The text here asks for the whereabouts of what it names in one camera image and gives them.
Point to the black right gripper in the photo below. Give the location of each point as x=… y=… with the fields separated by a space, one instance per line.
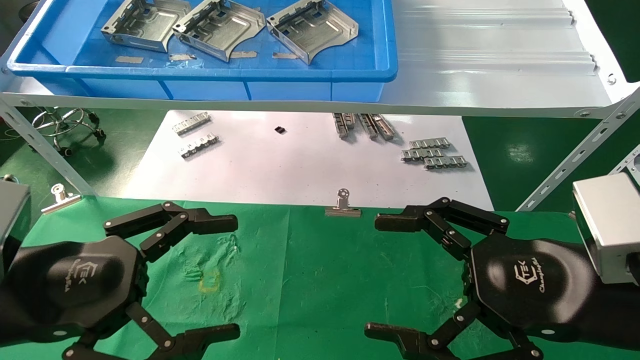
x=530 y=285

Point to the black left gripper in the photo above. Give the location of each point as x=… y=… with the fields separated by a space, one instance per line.
x=80 y=280

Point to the stamped sheet metal part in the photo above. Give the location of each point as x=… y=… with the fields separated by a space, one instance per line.
x=145 y=25
x=310 y=30
x=220 y=27

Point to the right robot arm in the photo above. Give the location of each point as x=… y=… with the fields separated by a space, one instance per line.
x=622 y=312

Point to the silver binder clip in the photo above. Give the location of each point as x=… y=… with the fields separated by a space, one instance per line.
x=60 y=201
x=343 y=210

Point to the green cloth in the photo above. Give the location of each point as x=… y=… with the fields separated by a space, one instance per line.
x=310 y=280

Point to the white paper sheet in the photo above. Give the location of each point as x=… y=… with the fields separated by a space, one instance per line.
x=300 y=165

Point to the tiny black part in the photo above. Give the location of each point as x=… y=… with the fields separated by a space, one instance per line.
x=280 y=130

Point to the perforated white rack strut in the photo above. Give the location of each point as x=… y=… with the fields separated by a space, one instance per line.
x=627 y=162
x=45 y=150
x=575 y=155

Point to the chrome stool base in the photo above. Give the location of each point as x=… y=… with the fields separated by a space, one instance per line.
x=65 y=122

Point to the grey tape strip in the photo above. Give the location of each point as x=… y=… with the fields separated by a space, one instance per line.
x=285 y=55
x=129 y=59
x=182 y=57
x=244 y=54

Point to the white metal shelf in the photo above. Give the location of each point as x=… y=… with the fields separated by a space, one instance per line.
x=500 y=75

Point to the blue plastic bin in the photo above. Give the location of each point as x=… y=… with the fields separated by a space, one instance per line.
x=325 y=47

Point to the black round seat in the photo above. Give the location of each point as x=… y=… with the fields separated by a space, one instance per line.
x=29 y=9

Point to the toothed metal bracket strip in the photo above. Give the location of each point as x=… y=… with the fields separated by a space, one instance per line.
x=430 y=144
x=446 y=162
x=422 y=155

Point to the small notched metal rail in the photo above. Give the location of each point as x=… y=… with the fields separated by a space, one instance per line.
x=200 y=146
x=191 y=123

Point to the grey slide rail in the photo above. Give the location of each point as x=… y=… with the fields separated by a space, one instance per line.
x=369 y=126
x=341 y=126
x=384 y=127
x=351 y=120

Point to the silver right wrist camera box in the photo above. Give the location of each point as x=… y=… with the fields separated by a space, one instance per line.
x=607 y=225

